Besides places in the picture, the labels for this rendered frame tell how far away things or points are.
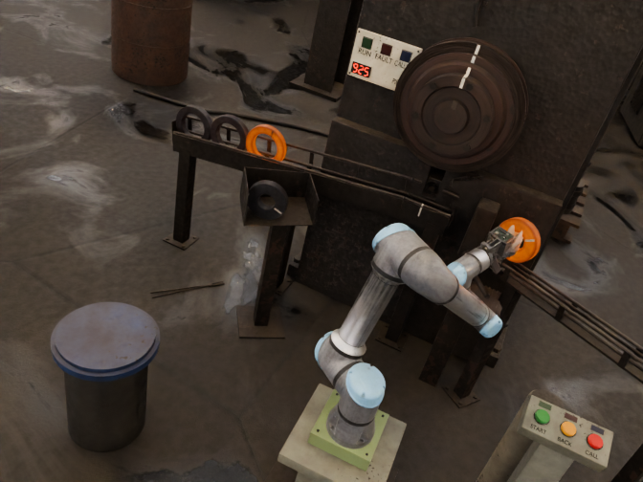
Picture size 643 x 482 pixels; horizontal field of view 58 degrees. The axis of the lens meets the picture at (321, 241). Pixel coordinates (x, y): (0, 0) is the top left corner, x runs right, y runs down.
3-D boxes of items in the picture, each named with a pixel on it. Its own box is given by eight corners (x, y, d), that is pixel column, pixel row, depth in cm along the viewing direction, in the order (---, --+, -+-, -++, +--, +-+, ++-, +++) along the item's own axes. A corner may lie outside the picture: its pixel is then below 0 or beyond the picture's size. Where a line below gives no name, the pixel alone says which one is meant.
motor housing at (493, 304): (418, 360, 262) (457, 267, 232) (465, 382, 257) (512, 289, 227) (410, 378, 252) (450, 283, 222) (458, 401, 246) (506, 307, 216)
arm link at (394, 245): (327, 394, 174) (413, 247, 151) (304, 359, 184) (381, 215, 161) (358, 390, 182) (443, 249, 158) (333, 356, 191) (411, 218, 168)
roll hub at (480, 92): (405, 135, 216) (428, 61, 200) (477, 162, 209) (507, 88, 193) (400, 140, 211) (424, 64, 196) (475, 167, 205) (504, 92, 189)
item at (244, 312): (224, 305, 265) (244, 166, 225) (280, 307, 272) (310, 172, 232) (226, 338, 249) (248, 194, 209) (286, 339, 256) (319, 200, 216)
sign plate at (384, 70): (348, 73, 234) (359, 27, 224) (409, 94, 228) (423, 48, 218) (346, 74, 232) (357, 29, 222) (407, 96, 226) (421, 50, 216)
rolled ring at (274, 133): (241, 126, 250) (245, 124, 253) (250, 167, 258) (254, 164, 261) (278, 125, 242) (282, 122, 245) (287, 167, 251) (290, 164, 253)
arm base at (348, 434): (365, 456, 173) (373, 436, 168) (319, 435, 176) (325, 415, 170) (379, 420, 185) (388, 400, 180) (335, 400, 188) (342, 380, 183)
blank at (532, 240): (503, 260, 208) (498, 263, 206) (497, 218, 206) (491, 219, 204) (543, 260, 196) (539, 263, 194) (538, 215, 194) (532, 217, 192)
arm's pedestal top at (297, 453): (374, 511, 170) (378, 503, 167) (277, 461, 176) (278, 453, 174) (404, 430, 195) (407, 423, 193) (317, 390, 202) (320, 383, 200)
